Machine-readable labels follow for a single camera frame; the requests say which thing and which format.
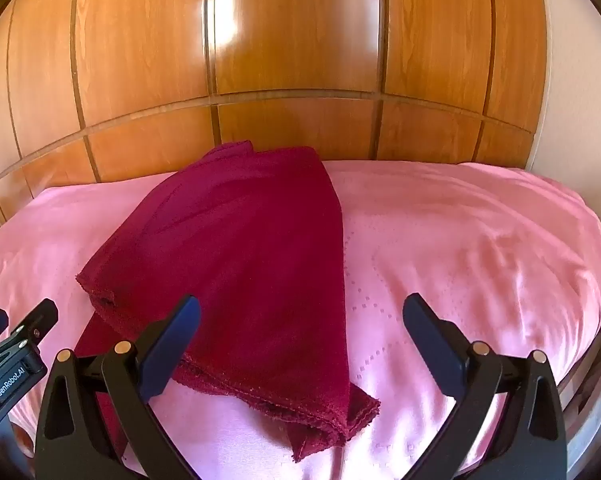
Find pink bed sheet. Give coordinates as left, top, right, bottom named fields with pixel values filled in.
left=0, top=160, right=601, bottom=480

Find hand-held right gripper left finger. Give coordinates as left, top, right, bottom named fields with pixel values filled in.
left=34, top=295, right=202, bottom=480

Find maroon cloth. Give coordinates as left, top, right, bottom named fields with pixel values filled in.
left=73, top=142, right=382, bottom=463

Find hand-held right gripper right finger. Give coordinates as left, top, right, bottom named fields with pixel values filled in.
left=403, top=292, right=567, bottom=480

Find wooden headboard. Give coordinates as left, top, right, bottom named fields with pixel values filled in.
left=0, top=0, right=551, bottom=241

